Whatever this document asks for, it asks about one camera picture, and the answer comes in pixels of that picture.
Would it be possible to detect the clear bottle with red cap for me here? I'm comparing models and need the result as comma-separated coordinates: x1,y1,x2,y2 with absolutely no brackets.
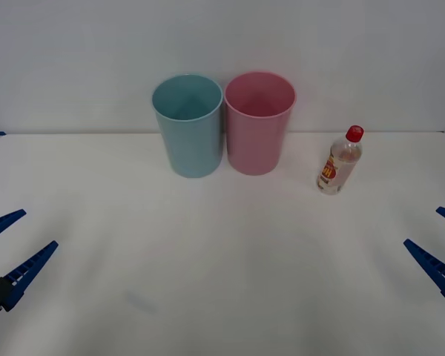
316,125,365,195

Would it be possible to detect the pale blue plastic bin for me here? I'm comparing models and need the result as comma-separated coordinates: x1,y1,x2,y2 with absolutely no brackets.
151,73,224,179

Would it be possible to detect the pink plastic bin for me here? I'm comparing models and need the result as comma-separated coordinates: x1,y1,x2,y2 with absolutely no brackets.
223,70,297,177

